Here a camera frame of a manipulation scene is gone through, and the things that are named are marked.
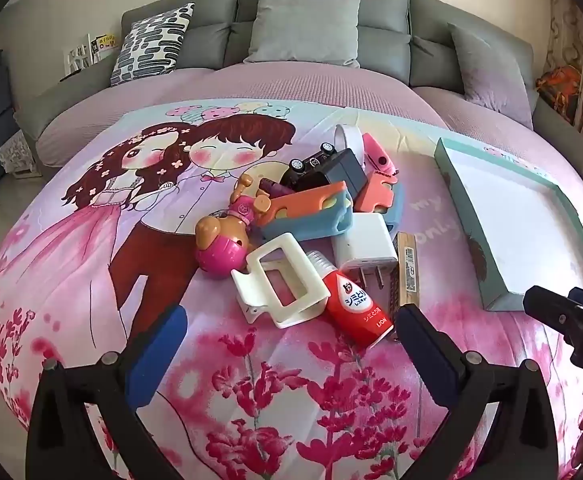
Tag teal cardboard box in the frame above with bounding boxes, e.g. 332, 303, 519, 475
434, 137, 583, 311

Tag white lace covered stool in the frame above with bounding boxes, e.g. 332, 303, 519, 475
0, 130, 42, 179

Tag red bottle with white cap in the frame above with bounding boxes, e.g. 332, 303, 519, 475
305, 250, 397, 336

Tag pink sofa cover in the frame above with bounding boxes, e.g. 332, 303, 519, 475
36, 67, 537, 171

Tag yellow books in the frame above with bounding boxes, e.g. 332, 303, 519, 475
89, 34, 117, 63

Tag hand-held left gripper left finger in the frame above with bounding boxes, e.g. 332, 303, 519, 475
26, 302, 188, 480

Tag pink brown puppy toy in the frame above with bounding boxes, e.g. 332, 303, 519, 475
194, 175, 272, 273

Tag white tape roll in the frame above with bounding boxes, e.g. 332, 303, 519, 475
334, 124, 365, 153

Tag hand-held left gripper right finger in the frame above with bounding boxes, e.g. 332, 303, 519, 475
395, 305, 557, 480

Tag white small rack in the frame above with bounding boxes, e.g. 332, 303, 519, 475
64, 42, 95, 77

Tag grey purple pillow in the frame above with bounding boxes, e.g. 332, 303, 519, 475
449, 22, 539, 128

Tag blue orange plastic case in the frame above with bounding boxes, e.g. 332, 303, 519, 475
256, 180, 355, 243

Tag white charger plug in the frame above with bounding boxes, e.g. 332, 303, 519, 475
332, 214, 398, 286

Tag purple cylinder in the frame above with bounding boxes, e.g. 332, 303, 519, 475
256, 177, 297, 200

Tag beige patterned curtain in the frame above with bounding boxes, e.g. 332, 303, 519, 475
546, 0, 583, 146

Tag white plastic tube squeezer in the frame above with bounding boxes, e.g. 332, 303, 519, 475
230, 234, 328, 316

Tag orange blue plastic tool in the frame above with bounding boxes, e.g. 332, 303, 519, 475
354, 170, 403, 231

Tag black white patterned pillow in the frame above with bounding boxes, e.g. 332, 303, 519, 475
110, 3, 195, 86

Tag light grey pillow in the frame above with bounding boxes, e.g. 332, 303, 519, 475
244, 0, 361, 68

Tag black toy car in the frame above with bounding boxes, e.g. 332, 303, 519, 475
280, 142, 337, 186

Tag brown wooden box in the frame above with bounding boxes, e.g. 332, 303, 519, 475
390, 232, 419, 311

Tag grey sofa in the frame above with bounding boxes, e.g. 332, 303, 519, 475
14, 0, 583, 171

